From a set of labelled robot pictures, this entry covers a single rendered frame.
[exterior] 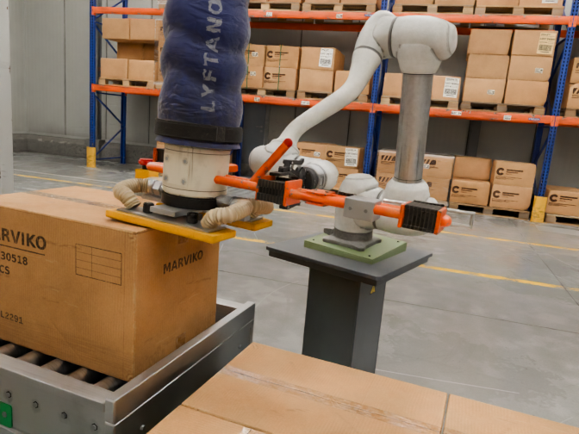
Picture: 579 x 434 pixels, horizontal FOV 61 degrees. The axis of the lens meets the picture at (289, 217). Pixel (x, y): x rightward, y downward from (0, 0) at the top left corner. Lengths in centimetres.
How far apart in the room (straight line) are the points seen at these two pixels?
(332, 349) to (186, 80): 123
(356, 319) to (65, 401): 107
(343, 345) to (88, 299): 102
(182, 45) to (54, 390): 85
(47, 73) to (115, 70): 306
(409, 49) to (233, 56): 67
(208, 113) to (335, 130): 865
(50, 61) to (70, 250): 1168
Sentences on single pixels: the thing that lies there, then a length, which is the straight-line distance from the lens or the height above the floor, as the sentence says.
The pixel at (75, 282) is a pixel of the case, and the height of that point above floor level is 78.
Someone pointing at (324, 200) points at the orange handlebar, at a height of 107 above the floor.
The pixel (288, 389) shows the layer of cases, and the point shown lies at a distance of 138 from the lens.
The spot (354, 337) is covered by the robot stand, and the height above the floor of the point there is 45.
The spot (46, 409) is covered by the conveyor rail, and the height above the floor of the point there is 52.
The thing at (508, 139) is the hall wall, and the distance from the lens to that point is 970.
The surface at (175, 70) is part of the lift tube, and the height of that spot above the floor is 133.
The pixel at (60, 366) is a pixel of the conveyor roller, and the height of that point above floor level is 54.
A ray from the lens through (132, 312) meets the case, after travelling 130.
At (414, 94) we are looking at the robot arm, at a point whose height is 136.
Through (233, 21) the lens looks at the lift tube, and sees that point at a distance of 125.
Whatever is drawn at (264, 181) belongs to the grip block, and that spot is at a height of 109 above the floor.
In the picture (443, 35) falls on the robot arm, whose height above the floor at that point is 154.
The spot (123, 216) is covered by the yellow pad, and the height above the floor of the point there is 97.
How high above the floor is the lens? 124
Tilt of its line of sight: 11 degrees down
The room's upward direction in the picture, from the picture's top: 5 degrees clockwise
